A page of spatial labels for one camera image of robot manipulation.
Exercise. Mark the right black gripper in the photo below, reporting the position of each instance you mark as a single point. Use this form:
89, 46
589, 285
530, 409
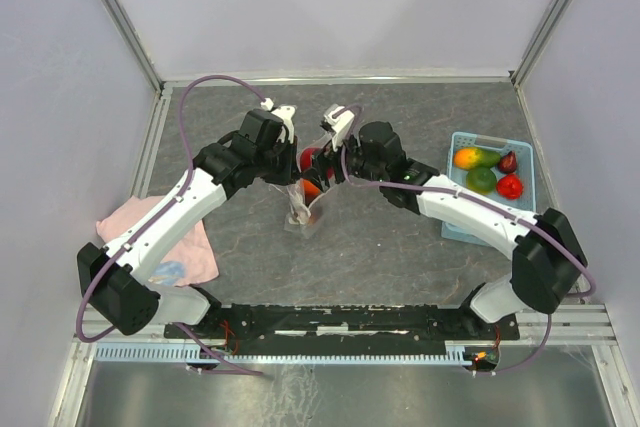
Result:
327, 157

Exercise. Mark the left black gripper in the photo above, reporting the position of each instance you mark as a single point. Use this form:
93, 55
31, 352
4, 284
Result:
291, 173

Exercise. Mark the orange round fruit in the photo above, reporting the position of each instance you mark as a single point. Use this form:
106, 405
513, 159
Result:
310, 190

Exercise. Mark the clear polka dot zip bag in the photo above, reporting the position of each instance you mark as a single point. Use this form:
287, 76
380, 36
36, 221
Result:
306, 215

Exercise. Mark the orange green mango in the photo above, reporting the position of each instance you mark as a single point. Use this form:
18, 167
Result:
468, 158

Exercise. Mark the green round fruit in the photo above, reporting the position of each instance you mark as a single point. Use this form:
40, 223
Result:
481, 180

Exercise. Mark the dark red pointed fruit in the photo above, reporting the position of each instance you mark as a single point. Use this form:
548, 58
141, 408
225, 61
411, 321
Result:
508, 163

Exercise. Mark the bright red fruit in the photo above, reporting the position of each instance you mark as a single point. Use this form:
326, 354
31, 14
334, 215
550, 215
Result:
510, 187

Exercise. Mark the red round apple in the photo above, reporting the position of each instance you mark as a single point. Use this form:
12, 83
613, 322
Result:
309, 157

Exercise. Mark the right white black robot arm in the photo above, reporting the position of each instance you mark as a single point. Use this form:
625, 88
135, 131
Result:
545, 255

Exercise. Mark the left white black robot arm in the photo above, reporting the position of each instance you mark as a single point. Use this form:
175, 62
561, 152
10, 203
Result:
115, 278

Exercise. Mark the pink cloth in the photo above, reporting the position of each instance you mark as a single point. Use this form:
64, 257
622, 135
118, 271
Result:
190, 261

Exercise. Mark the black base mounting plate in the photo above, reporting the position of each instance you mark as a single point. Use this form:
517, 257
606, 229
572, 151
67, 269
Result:
348, 330

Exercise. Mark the light blue plastic basket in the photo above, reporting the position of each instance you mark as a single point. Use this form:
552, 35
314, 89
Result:
525, 171

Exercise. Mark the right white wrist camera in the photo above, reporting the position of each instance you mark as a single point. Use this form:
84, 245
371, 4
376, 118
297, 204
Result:
337, 122

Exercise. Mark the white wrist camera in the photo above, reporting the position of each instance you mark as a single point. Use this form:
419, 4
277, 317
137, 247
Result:
286, 114
337, 122

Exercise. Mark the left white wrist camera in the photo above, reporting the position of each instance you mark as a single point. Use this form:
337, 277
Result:
286, 114

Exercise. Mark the light blue cable duct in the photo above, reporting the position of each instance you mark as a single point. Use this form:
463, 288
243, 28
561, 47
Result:
191, 353

